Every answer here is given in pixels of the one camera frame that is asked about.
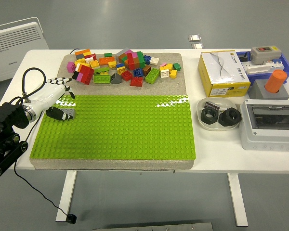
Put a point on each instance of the magenta toy brick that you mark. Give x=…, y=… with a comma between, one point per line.
x=71, y=67

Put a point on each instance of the red four-stud toy brick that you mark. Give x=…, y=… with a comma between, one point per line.
x=126, y=75

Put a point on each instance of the orange eight-stud toy brick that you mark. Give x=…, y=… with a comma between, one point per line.
x=106, y=60

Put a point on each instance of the white four-stud toy brick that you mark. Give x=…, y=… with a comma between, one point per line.
x=164, y=73

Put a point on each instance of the small black printed card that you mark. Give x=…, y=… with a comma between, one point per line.
x=210, y=104

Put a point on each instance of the small black adapter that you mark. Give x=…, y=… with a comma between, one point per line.
x=243, y=57

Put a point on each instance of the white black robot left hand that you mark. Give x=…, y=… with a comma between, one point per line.
x=50, y=95

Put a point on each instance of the white table leg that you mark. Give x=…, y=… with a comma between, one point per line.
x=67, y=192
x=237, y=199

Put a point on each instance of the grey enclosure with clear lid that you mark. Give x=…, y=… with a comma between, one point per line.
x=267, y=142

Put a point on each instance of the blue plastic tray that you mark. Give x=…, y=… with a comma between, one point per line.
x=257, y=78

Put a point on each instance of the black toy brick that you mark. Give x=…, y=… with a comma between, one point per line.
x=75, y=75

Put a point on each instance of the white panel heater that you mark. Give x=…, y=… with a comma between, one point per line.
x=14, y=48

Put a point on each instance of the grey push-button switch box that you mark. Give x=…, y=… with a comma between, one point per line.
x=265, y=56

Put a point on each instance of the thin white toy brick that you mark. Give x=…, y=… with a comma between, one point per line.
x=77, y=67

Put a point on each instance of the white printed toy brick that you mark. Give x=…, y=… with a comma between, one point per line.
x=88, y=60

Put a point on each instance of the grey holder block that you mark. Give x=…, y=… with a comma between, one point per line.
x=257, y=91

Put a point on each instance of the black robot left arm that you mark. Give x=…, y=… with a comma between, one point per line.
x=7, y=113

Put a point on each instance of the white dish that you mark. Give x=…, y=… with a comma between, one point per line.
x=227, y=103

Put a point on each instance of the grey slope toy brick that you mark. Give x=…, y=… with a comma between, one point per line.
x=116, y=78

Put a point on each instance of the brown-orange toy brick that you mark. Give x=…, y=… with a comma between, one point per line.
x=122, y=60

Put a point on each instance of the thin orange toy brick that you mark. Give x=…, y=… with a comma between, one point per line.
x=80, y=69

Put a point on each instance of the yellow white cardboard box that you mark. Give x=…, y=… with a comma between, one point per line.
x=221, y=69

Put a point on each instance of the grey-brown mat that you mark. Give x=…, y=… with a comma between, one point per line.
x=147, y=90

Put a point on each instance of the orange stacked toy brick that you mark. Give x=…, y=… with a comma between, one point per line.
x=137, y=64

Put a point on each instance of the thin blue toy brick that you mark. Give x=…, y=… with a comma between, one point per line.
x=120, y=65

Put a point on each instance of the lime black striped brick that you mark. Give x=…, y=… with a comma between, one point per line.
x=101, y=70

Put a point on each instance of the small black hex nut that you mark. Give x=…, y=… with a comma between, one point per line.
x=203, y=118

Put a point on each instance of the orange cylinder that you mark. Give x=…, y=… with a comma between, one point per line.
x=275, y=80

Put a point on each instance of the thin yellow toy brick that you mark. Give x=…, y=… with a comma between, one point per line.
x=88, y=54
x=162, y=68

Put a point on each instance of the lime green framed brick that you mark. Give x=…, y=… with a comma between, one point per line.
x=101, y=79

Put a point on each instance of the orange flat toy brick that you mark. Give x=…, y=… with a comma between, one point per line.
x=83, y=51

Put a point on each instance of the green studded baseplate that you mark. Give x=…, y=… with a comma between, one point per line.
x=122, y=127

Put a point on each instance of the grey eight-stud toy brick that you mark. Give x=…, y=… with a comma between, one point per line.
x=71, y=111

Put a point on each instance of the lime green long brick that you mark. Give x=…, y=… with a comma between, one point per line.
x=152, y=76

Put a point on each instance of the white terminal strip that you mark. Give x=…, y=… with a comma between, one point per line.
x=255, y=68

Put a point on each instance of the pink stacked toy brick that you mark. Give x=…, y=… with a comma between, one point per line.
x=134, y=55

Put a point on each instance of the large red toy brick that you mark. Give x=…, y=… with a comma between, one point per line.
x=88, y=73

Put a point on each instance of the small dark green brick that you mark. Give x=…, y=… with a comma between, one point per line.
x=108, y=55

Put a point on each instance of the dark green toy brick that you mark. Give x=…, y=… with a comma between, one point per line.
x=177, y=66

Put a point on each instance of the dark grey toy brick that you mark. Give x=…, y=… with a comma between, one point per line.
x=79, y=56

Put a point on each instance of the big black hex nut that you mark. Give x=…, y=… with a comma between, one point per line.
x=222, y=120

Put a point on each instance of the tall red toy brick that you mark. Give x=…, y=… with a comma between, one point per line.
x=130, y=62

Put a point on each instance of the brown toy brick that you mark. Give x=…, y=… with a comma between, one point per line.
x=147, y=70

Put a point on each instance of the pink flat toy piece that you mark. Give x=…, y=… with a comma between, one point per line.
x=163, y=64

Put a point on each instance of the tall green toy brick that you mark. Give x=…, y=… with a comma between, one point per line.
x=141, y=59

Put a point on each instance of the orange-yellow toy brick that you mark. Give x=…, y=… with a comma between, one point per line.
x=94, y=64

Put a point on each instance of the grey metal plate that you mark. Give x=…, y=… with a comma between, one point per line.
x=154, y=227

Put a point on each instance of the large grey toy brick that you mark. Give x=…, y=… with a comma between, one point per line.
x=122, y=51

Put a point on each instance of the silver floor outlet plate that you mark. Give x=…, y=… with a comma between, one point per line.
x=194, y=37
x=197, y=45

